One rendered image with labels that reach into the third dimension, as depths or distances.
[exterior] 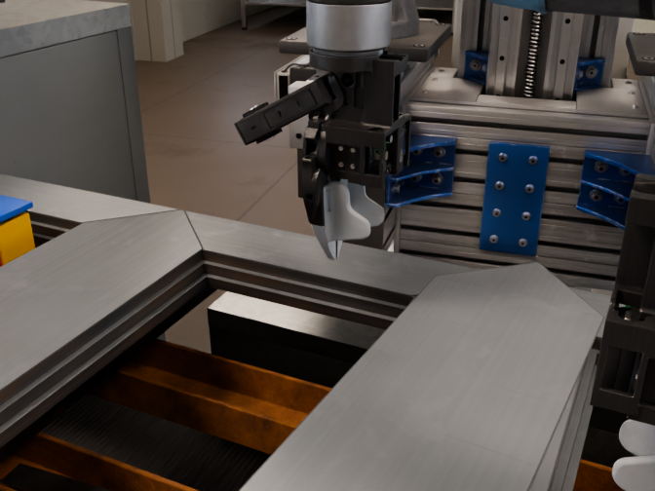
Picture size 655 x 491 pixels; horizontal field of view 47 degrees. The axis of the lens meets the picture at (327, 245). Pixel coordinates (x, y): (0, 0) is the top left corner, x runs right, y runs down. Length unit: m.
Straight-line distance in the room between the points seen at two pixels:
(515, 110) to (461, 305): 0.44
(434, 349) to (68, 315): 0.36
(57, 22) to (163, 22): 4.79
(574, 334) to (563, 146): 0.45
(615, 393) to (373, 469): 0.22
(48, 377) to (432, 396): 0.34
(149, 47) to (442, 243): 5.15
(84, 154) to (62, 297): 0.61
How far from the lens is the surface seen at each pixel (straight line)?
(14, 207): 1.00
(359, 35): 0.66
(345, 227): 0.73
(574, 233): 1.20
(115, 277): 0.86
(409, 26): 1.17
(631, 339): 0.40
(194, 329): 2.38
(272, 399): 0.92
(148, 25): 6.18
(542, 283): 0.85
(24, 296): 0.85
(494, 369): 0.69
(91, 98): 1.41
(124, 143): 1.49
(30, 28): 1.30
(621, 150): 1.15
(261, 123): 0.73
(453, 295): 0.80
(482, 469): 0.59
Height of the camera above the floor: 1.24
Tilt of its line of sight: 26 degrees down
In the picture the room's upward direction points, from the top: straight up
